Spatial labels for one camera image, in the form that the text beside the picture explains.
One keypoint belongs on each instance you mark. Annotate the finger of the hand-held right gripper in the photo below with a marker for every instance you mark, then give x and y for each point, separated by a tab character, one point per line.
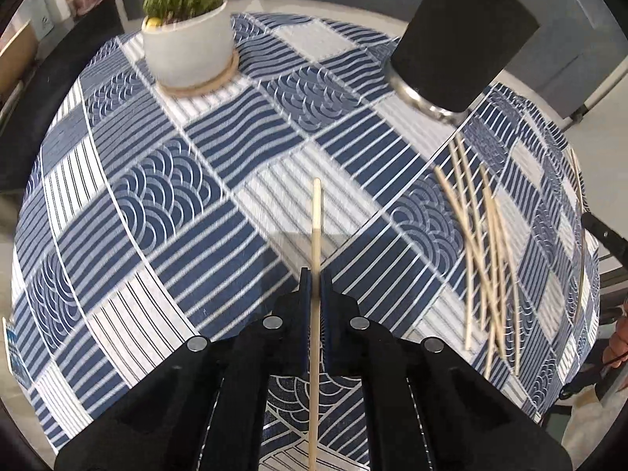
608	235

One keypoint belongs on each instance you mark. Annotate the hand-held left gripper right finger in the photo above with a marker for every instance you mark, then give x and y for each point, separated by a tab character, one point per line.
327	314

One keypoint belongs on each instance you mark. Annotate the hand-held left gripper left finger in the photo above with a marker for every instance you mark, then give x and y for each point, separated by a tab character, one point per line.
304	314

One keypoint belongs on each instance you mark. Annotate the light wooden chopstick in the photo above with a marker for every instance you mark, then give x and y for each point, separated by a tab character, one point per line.
578	181
314	235

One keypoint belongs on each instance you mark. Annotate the bunch of wooden chopsticks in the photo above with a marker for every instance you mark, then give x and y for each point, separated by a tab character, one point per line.
492	255

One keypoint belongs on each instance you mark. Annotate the black cylindrical holder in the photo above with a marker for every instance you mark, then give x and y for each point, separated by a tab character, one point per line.
461	34

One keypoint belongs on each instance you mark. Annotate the person's right hand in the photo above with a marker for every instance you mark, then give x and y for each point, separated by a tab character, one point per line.
619	343

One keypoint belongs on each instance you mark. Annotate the white metal stand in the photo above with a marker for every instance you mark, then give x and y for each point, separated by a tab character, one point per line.
603	86

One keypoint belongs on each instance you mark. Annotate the blue white patterned tablecloth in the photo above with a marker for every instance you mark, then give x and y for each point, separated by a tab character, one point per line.
196	157

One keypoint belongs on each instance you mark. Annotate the round wooden coaster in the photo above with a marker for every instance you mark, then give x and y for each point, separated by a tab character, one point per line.
223	76

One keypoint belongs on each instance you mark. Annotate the white plant pot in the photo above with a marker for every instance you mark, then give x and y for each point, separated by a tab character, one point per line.
191	49

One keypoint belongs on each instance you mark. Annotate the brown cardboard box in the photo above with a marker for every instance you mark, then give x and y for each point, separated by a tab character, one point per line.
17	59

